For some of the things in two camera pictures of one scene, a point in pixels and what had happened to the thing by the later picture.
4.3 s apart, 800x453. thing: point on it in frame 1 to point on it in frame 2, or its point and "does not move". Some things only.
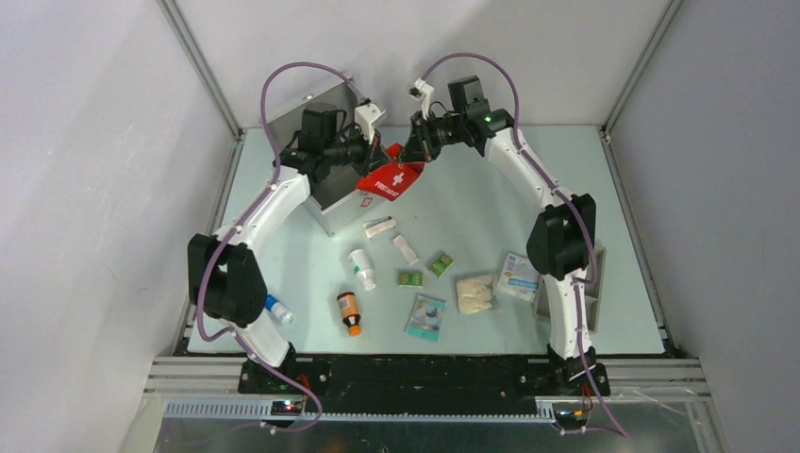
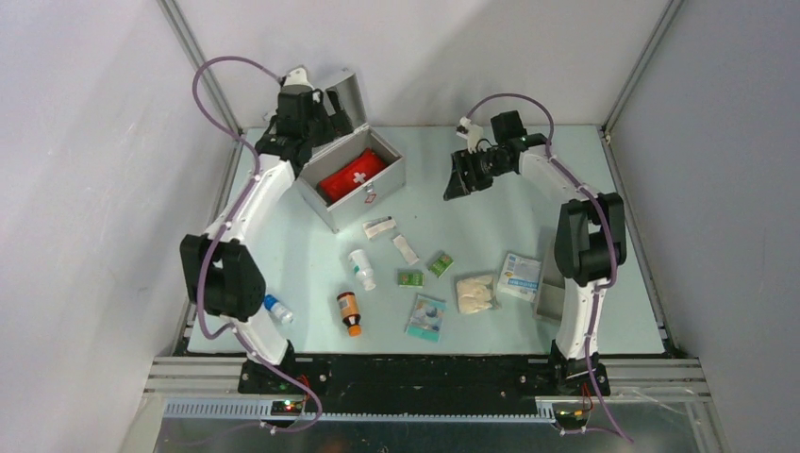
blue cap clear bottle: (278, 310) does not move
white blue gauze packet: (519, 278) does not move
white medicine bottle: (362, 267) does not move
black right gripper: (420, 145) to (465, 161)
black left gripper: (375, 159) to (339, 124)
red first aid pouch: (391, 180) to (349, 175)
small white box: (408, 254) does not move
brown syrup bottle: (349, 311) does not move
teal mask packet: (425, 320) does not move
